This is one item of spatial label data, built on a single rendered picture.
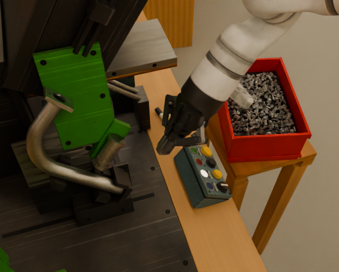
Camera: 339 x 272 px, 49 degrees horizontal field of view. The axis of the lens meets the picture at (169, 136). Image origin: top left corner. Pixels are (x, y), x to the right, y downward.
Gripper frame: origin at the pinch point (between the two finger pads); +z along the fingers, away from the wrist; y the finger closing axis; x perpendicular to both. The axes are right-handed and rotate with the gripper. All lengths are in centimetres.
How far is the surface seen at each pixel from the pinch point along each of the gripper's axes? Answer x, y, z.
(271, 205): 75, -6, 28
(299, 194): 134, -21, 42
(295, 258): 116, 5, 56
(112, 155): -3.7, -6.8, 10.0
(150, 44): 7.3, -28.3, -6.2
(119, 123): -3.1, -10.7, 4.9
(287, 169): 61, -5, 9
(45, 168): -14.8, -9.0, 17.0
